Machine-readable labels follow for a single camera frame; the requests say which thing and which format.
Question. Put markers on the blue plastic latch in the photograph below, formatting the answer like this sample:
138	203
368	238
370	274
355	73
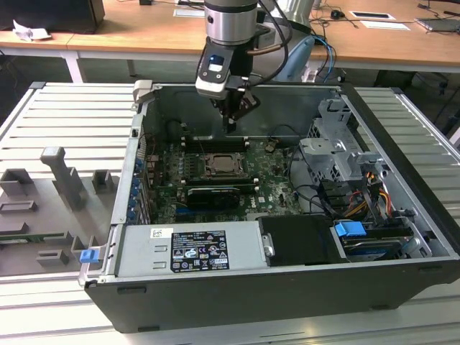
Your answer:
89	256

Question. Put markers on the black computer tower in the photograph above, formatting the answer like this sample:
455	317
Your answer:
54	14

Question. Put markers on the wooden desk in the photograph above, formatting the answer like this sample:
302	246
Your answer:
143	32
377	43
57	42

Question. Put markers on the grey parts rack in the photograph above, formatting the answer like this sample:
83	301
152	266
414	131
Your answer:
98	215

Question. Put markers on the grey laptop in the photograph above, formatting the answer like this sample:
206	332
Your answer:
438	25

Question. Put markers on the green RAM stick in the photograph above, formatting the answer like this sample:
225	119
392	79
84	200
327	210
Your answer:
28	238

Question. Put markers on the black computer mouse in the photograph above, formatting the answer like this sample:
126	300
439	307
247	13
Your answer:
337	14

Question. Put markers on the grey case latch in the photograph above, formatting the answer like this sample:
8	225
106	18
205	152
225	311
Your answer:
143	90

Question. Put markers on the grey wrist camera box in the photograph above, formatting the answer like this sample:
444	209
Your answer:
267	36

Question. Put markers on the silver perforated drive cage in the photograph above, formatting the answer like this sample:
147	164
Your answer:
320	147

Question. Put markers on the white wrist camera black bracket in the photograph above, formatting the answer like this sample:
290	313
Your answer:
212	86

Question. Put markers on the black graphics card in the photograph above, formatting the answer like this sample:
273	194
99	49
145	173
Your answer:
212	199

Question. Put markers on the crumpled white paper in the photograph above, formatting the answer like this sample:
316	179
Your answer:
30	33

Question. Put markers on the black and grey PC case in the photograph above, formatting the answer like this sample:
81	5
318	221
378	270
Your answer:
251	305

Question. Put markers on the silver CPU green edge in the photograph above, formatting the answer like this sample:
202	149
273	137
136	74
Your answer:
223	162

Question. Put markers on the thin metal locking lever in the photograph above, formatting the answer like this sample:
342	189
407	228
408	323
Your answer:
202	149

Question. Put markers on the grey power supply unit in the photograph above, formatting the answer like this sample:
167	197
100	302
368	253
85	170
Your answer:
140	251

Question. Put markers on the blue card retention clip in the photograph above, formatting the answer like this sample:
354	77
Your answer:
137	166
132	216
135	187
133	203

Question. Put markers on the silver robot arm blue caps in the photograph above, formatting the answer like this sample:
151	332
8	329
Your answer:
230	25

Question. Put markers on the green motherboard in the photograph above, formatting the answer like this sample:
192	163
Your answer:
276	194

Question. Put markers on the hard disk in blue carrier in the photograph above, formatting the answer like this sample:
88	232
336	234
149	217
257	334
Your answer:
348	229

